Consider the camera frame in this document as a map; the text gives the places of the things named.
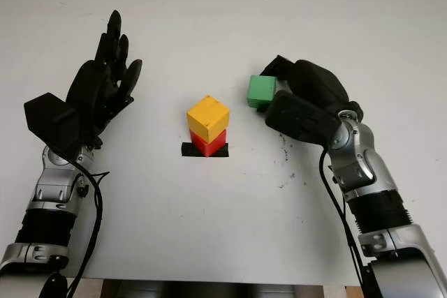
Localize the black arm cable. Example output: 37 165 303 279
319 147 367 298
66 160 111 298

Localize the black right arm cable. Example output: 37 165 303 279
319 147 367 298

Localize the dark robot torso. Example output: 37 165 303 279
101 278 324 298

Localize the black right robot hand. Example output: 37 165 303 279
260 54 364 121

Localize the green wooden cube block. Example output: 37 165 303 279
246 75 278 109

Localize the black tape strip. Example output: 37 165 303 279
181 142 230 159

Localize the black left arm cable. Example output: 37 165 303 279
66 160 111 298

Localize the red wooden cube block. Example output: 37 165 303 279
189 128 228 158

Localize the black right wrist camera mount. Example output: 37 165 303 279
264 90 342 145

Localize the yellow wooden cube block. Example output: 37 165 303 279
186 95 230 141

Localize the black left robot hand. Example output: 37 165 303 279
66 10 143 149

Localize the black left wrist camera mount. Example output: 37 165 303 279
23 92 83 154

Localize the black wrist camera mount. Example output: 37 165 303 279
23 92 83 154
264 90 342 145

